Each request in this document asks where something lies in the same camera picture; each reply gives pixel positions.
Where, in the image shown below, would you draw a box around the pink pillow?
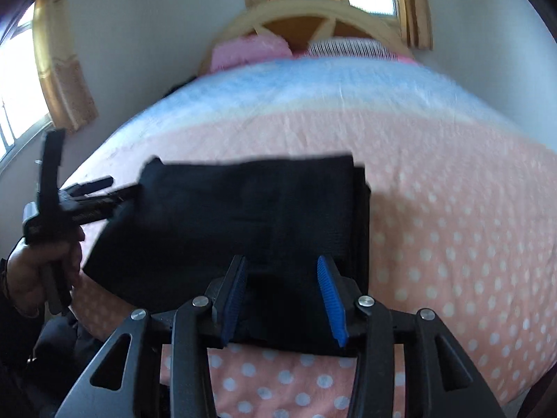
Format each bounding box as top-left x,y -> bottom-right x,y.
210,35 -> 291,72

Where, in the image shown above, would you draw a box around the person's dark clothing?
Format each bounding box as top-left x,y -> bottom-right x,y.
0,261 -> 164,418

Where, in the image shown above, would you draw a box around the black pants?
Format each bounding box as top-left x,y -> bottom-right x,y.
82,153 -> 372,358

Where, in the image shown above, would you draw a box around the barred side window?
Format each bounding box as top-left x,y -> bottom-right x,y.
0,6 -> 53,162

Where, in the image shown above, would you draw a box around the pink polka dot bedspread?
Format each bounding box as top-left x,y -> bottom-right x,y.
61,54 -> 557,418

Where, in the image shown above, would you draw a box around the narrow golden curtain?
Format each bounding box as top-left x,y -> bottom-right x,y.
389,0 -> 433,51

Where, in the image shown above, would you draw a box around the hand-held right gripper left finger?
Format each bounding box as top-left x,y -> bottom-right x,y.
54,255 -> 250,418

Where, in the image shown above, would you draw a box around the golden patterned side curtain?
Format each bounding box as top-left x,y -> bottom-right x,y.
32,0 -> 99,131

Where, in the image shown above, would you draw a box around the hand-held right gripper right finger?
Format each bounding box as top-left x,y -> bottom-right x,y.
316,255 -> 508,418

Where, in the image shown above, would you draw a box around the striped pillow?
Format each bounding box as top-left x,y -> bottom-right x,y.
307,38 -> 403,59

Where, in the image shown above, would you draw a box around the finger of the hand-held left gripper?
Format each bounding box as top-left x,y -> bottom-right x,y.
83,185 -> 142,216
61,176 -> 115,198

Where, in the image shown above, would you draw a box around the wooden headboard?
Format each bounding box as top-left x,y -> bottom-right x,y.
198,0 -> 412,77

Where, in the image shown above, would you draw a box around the person's left hand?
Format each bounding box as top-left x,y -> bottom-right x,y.
8,230 -> 86,318

